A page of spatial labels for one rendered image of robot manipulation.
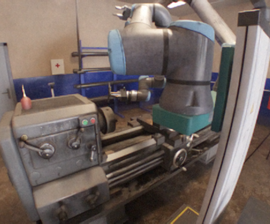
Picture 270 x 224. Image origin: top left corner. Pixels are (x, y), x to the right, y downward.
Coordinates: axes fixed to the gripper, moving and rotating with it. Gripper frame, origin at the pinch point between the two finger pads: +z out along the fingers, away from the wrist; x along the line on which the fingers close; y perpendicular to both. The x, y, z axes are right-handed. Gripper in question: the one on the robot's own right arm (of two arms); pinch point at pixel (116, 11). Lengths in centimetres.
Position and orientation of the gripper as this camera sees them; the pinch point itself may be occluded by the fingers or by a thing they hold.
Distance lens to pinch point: 154.5
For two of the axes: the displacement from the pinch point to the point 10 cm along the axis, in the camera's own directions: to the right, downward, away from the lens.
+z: -8.2, 1.8, -5.5
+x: -4.4, 4.2, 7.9
